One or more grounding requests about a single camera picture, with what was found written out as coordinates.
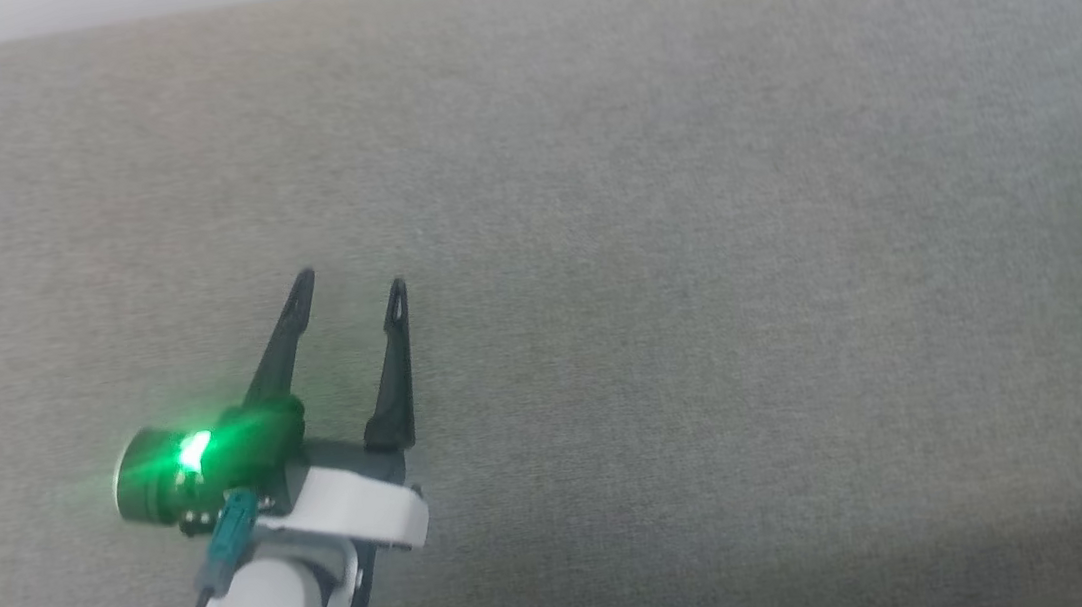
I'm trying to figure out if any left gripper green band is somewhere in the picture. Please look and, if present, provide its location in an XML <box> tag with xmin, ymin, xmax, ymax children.
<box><xmin>92</xmin><ymin>256</ymin><xmax>432</xmax><ymax>546</ymax></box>

